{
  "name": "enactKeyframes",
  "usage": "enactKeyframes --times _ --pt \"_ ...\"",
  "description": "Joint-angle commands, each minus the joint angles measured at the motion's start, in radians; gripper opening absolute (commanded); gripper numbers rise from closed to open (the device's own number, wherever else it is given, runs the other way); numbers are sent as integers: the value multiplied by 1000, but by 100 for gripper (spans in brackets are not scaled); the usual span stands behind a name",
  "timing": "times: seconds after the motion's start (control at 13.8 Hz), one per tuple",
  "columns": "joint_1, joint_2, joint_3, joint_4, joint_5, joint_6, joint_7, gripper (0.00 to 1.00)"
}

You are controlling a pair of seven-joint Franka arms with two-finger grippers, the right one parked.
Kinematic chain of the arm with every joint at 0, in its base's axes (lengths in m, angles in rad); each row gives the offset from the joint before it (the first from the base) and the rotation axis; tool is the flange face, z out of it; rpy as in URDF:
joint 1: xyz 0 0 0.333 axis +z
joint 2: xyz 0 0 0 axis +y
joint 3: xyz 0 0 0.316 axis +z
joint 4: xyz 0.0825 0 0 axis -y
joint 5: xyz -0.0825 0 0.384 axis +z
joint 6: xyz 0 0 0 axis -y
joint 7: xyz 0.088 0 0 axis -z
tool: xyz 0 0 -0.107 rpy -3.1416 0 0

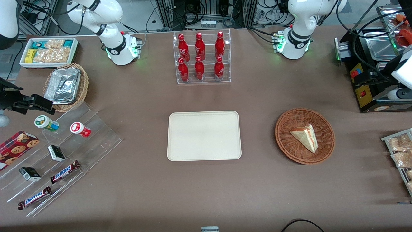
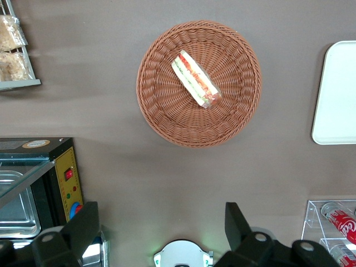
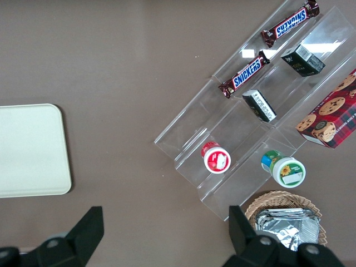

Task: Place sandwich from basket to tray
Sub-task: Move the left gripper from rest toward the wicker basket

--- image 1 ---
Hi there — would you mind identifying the snickers bar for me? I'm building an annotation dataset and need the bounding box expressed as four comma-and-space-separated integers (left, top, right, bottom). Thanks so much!
50, 160, 81, 184
17, 186, 52, 210

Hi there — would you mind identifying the triangle sandwich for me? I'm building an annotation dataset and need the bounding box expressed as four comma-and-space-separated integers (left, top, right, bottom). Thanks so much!
290, 124, 319, 154

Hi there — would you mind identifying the oval wicker basket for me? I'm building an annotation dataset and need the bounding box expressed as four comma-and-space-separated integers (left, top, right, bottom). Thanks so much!
43, 63, 89, 113

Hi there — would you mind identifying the clear bag of snacks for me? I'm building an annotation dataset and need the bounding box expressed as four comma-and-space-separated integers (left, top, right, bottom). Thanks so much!
391, 151, 412, 168
387, 134, 412, 152

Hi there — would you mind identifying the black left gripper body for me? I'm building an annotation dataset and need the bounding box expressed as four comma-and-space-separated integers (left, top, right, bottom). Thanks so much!
374, 62, 399, 87

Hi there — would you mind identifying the red food packet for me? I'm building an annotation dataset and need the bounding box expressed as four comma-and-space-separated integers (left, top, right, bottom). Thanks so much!
394, 14, 412, 47

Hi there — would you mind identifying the aluminium foil tray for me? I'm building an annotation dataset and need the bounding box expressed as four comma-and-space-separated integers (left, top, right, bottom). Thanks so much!
44, 68, 81, 105

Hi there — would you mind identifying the clear acrylic stepped stand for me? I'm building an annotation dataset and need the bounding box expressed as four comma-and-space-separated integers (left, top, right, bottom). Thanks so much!
0, 102, 123, 217

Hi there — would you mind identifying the white plastic snack bin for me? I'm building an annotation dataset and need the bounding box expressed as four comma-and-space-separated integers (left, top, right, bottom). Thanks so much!
19, 37, 79, 69

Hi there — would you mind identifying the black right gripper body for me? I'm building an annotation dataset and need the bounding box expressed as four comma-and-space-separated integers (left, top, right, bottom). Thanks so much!
0, 77, 24, 112

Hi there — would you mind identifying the clear bag of nuts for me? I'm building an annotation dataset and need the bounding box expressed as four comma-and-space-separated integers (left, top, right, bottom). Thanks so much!
33, 47, 71, 63

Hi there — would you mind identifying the black cable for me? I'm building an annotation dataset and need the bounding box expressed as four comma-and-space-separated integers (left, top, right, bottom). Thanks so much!
281, 219, 325, 232

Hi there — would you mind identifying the small dark carton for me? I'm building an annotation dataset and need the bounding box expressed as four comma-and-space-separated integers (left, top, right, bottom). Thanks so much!
19, 166, 42, 181
48, 145, 66, 162

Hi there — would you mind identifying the beige rectangular tray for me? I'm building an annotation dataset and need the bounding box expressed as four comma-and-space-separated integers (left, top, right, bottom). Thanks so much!
167, 111, 242, 161

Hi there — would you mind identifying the green lid cup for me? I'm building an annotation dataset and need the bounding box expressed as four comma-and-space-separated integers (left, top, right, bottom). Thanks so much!
34, 115, 60, 132

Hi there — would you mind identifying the red lid cup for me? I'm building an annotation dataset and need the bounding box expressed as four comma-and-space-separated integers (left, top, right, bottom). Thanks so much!
70, 122, 91, 138

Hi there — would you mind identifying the round brown wicker basket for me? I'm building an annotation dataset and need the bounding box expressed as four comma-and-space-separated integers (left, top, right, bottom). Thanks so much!
275, 108, 336, 165

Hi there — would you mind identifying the red cola bottle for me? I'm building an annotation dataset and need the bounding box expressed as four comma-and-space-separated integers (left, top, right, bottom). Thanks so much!
214, 56, 224, 80
178, 58, 189, 82
195, 32, 206, 60
194, 56, 205, 80
178, 34, 190, 62
215, 31, 225, 59

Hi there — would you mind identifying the clear acrylic bottle rack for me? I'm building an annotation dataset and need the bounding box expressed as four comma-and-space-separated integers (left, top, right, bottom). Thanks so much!
173, 28, 231, 85

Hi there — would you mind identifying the red cookie box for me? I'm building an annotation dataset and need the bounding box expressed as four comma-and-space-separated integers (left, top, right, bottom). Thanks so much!
0, 131, 40, 171

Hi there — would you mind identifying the black sealing machine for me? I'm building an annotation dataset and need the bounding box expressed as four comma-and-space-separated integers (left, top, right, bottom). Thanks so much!
334, 27, 412, 113

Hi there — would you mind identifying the tray of wrapped snacks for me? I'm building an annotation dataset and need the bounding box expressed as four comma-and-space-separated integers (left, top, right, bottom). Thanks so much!
381, 128, 412, 197

